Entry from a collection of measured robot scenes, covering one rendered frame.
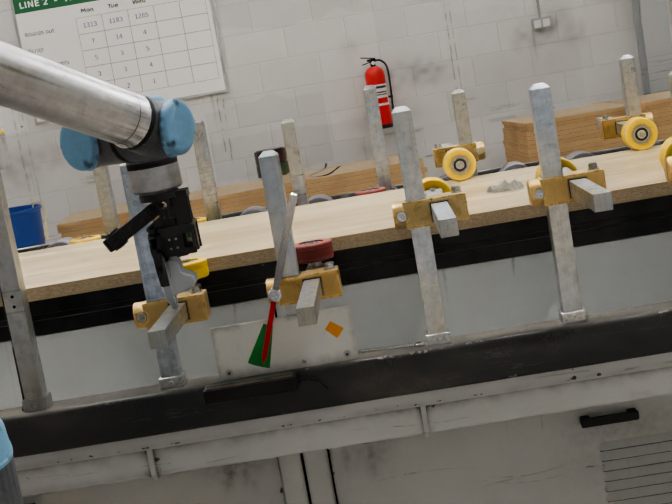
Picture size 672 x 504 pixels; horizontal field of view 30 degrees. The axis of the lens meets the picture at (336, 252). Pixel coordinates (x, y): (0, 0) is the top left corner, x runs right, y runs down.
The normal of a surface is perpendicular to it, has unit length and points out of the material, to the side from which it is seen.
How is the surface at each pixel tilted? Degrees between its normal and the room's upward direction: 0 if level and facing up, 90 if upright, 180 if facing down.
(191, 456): 90
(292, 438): 90
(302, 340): 90
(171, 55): 90
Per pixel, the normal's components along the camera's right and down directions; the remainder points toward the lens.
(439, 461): -0.02, 0.15
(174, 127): 0.87, -0.05
